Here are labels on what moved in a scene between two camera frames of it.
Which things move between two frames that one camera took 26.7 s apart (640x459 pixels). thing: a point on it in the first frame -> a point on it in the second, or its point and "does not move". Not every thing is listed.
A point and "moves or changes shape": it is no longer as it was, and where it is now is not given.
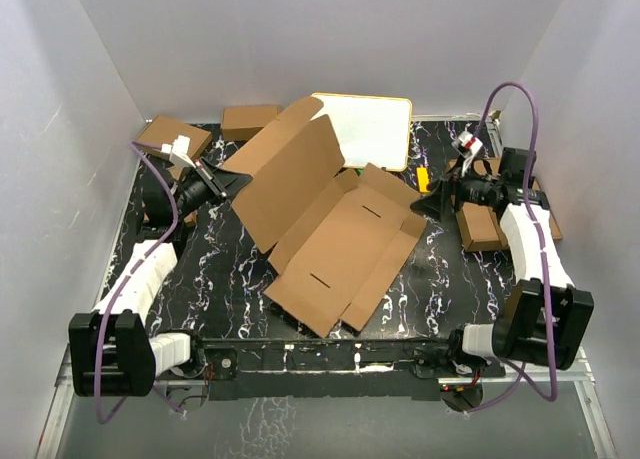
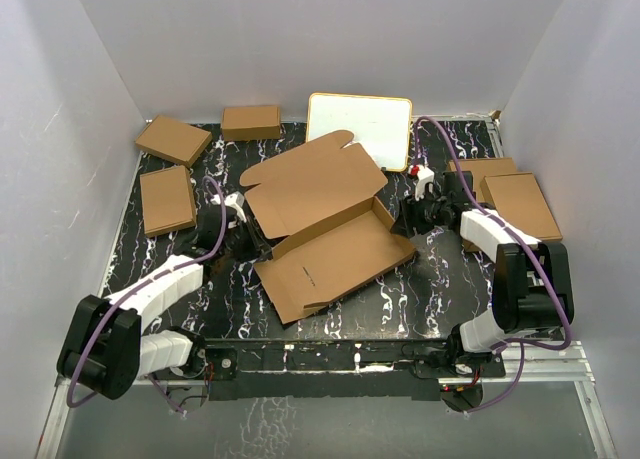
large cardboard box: (337, 231) moves or changes shape
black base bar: (391, 369) does not move
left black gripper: (214, 182) -> (253, 234)
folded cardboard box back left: (162, 130) does not move
